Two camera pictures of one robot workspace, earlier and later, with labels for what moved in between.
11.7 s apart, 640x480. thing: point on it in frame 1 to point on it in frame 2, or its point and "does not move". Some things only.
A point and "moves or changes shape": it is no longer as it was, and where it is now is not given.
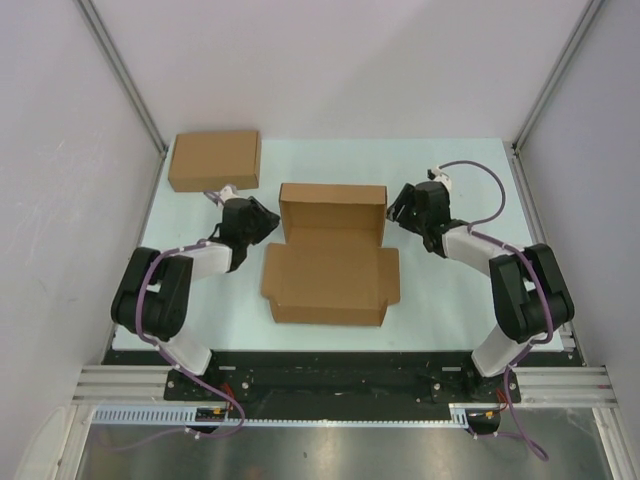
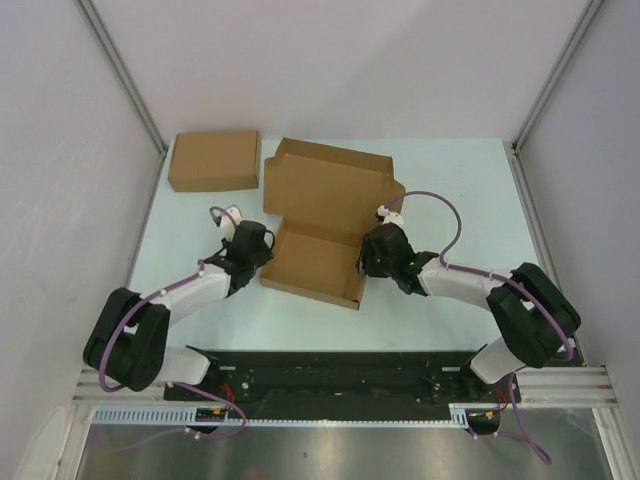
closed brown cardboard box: [206, 161] does not move
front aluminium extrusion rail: [537, 384] does not move
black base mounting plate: [339, 378] does not move
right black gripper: [406, 197] to [364, 263]
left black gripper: [267, 220] to [265, 255]
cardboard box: [334, 269] moves or changes shape
